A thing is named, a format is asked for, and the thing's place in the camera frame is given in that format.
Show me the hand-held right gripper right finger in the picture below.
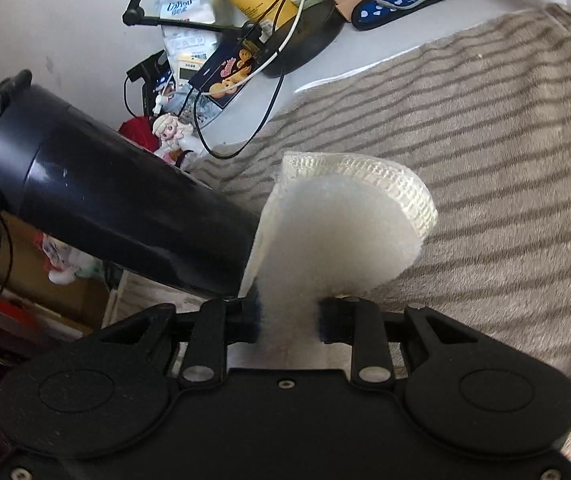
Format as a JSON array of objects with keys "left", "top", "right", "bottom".
[{"left": 317, "top": 296, "right": 481, "bottom": 391}]

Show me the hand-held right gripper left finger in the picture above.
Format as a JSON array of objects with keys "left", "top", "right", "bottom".
[{"left": 98, "top": 296, "right": 266, "bottom": 392}]

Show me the white cleaning cloth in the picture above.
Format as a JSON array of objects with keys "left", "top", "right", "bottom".
[{"left": 238, "top": 151, "right": 439, "bottom": 361}]

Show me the black thermos bottle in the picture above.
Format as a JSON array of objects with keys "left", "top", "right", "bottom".
[{"left": 0, "top": 70, "right": 261, "bottom": 301}]

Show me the brown cardboard carton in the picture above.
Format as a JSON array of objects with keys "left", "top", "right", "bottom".
[{"left": 0, "top": 215, "right": 112, "bottom": 332}]

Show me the red cloth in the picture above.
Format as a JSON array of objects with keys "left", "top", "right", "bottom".
[{"left": 118, "top": 116, "right": 162, "bottom": 153}]

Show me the small doll figurine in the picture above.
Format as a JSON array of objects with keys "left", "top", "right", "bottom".
[{"left": 152, "top": 112, "right": 201, "bottom": 168}]

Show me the striped beige towel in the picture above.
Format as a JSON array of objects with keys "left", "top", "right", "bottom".
[{"left": 193, "top": 7, "right": 571, "bottom": 461}]

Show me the dark blue cookie packet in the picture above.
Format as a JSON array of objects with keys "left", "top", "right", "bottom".
[{"left": 178, "top": 35, "right": 271, "bottom": 131}]

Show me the white remote control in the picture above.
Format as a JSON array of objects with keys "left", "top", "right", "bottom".
[{"left": 172, "top": 52, "right": 207, "bottom": 83}]

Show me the white tissue pack bag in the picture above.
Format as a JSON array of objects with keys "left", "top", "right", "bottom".
[{"left": 152, "top": 0, "right": 221, "bottom": 68}]

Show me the black cable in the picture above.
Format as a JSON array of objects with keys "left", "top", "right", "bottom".
[{"left": 193, "top": 0, "right": 309, "bottom": 159}]

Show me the white cable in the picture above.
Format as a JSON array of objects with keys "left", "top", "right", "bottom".
[{"left": 198, "top": 0, "right": 319, "bottom": 96}]

